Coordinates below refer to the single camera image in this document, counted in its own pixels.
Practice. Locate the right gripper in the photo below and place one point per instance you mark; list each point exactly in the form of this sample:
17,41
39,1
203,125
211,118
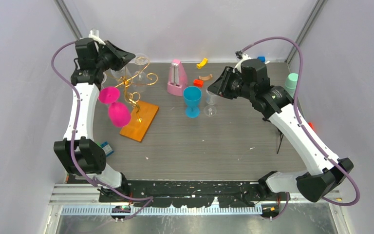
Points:
220,86

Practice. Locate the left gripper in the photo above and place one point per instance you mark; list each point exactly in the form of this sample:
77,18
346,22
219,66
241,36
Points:
121,57

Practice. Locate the clear wine glass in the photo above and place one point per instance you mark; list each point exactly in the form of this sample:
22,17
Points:
211,99
140,80
121,76

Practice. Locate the blue plastic wine glass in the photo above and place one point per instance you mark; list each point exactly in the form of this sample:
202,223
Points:
192,97

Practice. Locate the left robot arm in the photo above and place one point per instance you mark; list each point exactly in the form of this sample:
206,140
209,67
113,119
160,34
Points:
78,153

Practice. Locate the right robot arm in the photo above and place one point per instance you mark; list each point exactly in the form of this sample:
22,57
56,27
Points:
324,169

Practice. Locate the pink plastic wine glass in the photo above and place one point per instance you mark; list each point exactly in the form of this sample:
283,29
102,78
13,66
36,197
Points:
117,111

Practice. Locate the orange wooden rack base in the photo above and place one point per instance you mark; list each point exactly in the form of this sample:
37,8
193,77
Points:
139,124

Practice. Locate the tan arch block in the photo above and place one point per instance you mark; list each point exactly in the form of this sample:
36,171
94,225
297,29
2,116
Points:
206,78

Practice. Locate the yellow curved block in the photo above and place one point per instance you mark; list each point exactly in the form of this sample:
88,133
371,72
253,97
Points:
202,64

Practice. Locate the pink metronome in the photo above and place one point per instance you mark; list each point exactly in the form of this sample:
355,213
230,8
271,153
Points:
177,80

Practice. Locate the blue block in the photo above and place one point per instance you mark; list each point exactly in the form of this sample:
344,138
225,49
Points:
262,59

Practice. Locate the mint green microphone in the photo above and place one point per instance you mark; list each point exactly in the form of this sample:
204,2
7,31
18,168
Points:
291,83

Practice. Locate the green blue toy bricks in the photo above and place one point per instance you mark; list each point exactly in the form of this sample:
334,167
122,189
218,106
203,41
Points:
106,148

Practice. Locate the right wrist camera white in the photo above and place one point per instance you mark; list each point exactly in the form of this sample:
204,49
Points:
241,57

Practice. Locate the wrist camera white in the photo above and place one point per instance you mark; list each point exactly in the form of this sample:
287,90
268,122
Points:
241,57
94,34

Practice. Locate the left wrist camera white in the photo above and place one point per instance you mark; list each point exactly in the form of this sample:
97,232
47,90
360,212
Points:
94,34

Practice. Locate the gold wire glass rack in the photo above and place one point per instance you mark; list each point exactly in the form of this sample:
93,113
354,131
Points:
130,96

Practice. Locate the orange red block by wall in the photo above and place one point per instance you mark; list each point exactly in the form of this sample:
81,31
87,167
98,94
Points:
312,126

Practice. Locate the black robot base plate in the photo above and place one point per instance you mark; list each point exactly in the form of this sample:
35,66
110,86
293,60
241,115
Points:
191,194

